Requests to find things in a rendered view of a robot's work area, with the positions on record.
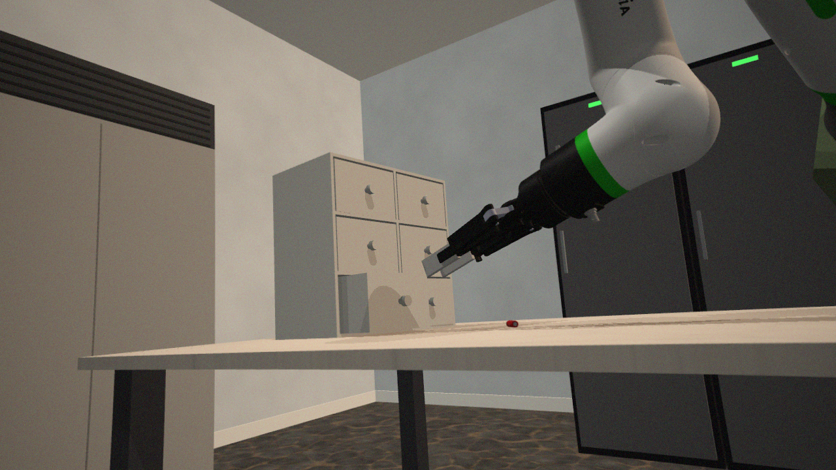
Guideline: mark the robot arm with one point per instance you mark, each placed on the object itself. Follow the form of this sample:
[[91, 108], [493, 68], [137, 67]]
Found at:
[[660, 118]]

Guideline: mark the small grey chest of drawers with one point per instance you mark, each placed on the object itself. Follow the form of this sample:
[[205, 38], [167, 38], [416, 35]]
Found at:
[[305, 254]]

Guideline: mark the tan drawer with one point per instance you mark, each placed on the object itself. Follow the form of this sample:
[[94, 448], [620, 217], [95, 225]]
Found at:
[[420, 201], [440, 301], [372, 302], [366, 246], [363, 190], [416, 244]]

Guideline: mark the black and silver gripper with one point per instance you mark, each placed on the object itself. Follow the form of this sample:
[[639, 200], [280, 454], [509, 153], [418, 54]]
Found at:
[[493, 229]]

